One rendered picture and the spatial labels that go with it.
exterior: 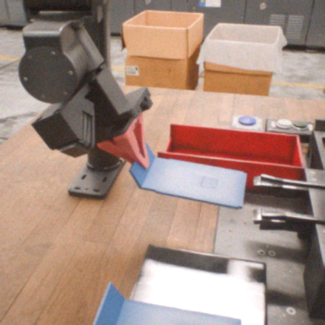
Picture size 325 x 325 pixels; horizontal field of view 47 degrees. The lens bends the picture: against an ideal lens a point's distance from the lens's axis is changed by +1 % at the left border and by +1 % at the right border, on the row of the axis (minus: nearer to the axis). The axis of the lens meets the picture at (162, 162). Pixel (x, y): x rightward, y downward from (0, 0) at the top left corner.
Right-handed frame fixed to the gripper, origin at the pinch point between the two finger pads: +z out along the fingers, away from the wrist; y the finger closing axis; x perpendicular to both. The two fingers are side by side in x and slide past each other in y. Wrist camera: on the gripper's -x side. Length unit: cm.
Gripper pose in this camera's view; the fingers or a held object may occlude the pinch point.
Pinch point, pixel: (143, 162)
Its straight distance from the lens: 52.1
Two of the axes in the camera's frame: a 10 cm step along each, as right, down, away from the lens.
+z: 4.7, 7.6, 4.4
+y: 8.4, -2.4, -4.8
